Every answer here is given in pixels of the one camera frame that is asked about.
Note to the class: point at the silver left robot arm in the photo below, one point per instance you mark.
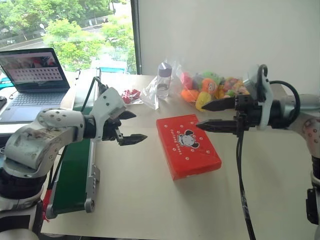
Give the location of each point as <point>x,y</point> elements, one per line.
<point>37,140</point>

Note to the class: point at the orange plush toy with face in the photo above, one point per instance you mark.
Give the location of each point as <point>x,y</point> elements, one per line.
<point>209,86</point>

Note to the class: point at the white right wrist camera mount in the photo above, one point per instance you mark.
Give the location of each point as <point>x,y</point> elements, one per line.
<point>265,110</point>

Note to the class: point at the bag of colourful small sweets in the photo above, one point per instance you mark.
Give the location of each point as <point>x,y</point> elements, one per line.
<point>235,86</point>

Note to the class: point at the black window frame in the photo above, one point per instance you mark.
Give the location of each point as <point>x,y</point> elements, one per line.
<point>136,37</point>

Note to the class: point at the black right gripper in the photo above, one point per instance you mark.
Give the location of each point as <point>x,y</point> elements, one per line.
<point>247,112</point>

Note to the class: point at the clear bottle purple cap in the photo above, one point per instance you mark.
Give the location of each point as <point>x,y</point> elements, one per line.
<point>164,85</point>

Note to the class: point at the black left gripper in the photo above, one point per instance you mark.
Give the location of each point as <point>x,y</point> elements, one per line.
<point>110,130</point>

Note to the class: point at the red cardboard box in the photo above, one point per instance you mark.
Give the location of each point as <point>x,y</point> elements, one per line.
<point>190,155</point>

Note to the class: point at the clear bag of plush toys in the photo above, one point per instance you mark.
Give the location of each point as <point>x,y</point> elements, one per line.
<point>192,95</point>

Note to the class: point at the small bag of red pieces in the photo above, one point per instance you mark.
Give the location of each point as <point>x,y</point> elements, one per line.
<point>131,96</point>

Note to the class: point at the green plush toy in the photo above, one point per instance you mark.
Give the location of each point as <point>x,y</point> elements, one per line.
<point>212,75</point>

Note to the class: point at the green conveyor belt silver frame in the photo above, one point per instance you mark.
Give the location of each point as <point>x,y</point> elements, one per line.
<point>75,170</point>

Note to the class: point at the dark grey open laptop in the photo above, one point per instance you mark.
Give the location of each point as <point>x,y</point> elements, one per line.
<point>35,100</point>

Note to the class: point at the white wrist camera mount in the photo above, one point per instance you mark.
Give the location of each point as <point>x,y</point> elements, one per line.
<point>265,110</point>
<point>106,102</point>

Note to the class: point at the empty clear plastic bag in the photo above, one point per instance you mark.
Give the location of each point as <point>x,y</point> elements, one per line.
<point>151,95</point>

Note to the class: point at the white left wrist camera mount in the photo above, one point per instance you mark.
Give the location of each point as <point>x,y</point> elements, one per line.
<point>106,102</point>

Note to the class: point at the red plush toy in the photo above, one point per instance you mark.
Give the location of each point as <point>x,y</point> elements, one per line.
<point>186,78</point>

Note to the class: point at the yellow plush toy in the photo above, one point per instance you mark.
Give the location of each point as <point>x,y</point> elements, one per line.
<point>203,100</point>

